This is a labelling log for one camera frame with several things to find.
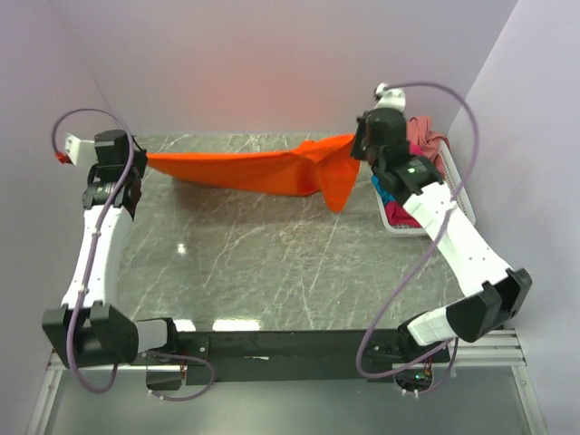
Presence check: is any black base crossbar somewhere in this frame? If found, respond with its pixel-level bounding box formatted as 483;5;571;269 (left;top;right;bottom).
148;329;450;385

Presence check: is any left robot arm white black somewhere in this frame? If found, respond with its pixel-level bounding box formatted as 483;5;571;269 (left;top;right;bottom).
42;130;181;368

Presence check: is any orange t shirt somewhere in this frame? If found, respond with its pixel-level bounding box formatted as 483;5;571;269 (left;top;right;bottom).
148;134;360;213

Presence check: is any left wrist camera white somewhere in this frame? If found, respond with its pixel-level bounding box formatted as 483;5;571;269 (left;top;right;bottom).
55;134;98;169

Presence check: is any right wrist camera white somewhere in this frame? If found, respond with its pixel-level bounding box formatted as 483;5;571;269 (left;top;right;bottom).
374;82;406;112

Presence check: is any magenta t shirt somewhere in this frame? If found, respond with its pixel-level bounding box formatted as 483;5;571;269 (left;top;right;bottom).
383;142;427;227

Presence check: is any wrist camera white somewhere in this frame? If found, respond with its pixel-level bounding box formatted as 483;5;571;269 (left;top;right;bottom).
374;82;406;112
55;134;98;169

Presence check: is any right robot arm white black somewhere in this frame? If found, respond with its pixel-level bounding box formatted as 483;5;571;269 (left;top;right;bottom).
352;108;532;362

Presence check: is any aluminium rail frame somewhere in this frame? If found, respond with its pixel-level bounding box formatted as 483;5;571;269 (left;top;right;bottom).
46;329;527;372

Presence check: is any dusty pink t shirt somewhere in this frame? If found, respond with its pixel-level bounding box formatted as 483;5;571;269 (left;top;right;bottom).
407;116;450;174

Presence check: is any teal blue t shirt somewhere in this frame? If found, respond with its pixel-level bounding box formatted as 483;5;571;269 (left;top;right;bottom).
371;175;396;206

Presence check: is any white plastic laundry basket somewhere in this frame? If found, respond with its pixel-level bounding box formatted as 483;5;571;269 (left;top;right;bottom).
374;144;477;239

